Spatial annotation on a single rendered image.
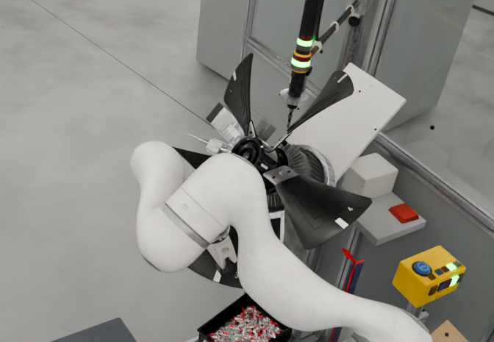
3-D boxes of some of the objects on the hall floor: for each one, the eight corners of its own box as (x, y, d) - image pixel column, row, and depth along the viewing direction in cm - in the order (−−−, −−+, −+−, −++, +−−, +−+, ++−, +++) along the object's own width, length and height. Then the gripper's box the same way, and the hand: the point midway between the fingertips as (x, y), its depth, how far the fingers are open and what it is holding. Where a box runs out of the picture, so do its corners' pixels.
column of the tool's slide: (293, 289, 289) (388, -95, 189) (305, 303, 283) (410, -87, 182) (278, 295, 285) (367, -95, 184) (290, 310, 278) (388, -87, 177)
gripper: (187, 217, 149) (199, 259, 162) (215, 255, 139) (226, 297, 152) (212, 204, 152) (223, 246, 164) (241, 240, 142) (250, 282, 154)
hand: (223, 266), depth 157 cm, fingers closed
